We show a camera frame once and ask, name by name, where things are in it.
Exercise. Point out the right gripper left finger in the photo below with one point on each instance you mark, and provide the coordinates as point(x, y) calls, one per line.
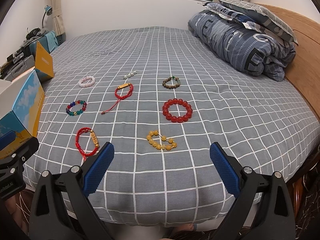
point(61, 209)

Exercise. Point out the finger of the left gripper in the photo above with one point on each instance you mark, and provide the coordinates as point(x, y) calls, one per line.
point(6, 139)

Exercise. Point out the folded blue grey quilt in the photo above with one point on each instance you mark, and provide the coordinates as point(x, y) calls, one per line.
point(247, 51)

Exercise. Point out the wooden headboard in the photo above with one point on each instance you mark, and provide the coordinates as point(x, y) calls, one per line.
point(303, 72)

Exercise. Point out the grey suitcase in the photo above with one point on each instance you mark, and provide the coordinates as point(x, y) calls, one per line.
point(19, 68)

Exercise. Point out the white cardboard box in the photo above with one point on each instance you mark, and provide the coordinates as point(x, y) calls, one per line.
point(22, 100)

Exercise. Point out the blue desk lamp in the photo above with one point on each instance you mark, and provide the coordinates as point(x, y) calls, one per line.
point(47, 12)

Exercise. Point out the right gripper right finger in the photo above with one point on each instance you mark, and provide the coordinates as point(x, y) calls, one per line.
point(274, 218)

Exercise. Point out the dark clothes pile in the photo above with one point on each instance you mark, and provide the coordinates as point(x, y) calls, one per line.
point(36, 32)

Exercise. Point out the patterned blue pillow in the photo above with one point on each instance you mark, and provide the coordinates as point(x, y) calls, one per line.
point(234, 16)

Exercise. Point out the beige curtain left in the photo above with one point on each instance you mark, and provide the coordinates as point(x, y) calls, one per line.
point(57, 19)

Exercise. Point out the grey checked pillow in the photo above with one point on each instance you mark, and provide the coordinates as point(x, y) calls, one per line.
point(264, 17)

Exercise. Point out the grey checked bed sheet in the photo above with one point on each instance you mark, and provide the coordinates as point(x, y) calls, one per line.
point(162, 122)

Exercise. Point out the teal suitcase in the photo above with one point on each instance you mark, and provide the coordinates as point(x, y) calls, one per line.
point(48, 41)

